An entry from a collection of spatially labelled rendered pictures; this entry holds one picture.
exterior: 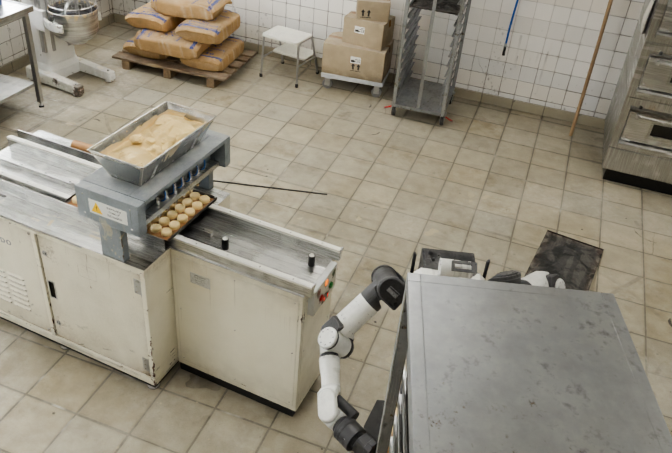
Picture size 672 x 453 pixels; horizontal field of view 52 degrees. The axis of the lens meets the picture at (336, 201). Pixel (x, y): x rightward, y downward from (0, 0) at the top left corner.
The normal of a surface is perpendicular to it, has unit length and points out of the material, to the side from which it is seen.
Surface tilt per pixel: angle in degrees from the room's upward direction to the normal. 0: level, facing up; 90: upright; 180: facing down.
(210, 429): 0
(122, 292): 90
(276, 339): 90
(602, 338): 0
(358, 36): 91
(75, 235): 0
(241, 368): 90
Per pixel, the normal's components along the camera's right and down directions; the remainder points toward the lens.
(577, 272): 0.07, -0.83
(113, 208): -0.41, 0.48
